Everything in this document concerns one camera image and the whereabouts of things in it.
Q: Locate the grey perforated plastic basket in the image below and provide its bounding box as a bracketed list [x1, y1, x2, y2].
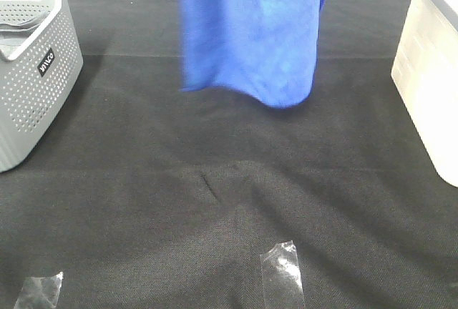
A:
[1, 0, 83, 172]

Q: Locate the grey cloth in basket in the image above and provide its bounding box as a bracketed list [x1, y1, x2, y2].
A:
[1, 17, 43, 59]

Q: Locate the clear tape strip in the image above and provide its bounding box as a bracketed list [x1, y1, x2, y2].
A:
[260, 240, 305, 309]
[14, 272, 64, 309]

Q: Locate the blue microfibre towel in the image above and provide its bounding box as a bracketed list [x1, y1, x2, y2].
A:
[179, 0, 326, 109]

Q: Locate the clear tape strip centre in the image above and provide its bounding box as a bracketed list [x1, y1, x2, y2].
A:
[260, 240, 305, 309]

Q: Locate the clear tape strip left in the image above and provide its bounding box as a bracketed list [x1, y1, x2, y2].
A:
[14, 272, 64, 309]

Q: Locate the white plastic storage bin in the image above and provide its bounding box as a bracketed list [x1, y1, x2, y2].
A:
[391, 0, 457, 186]

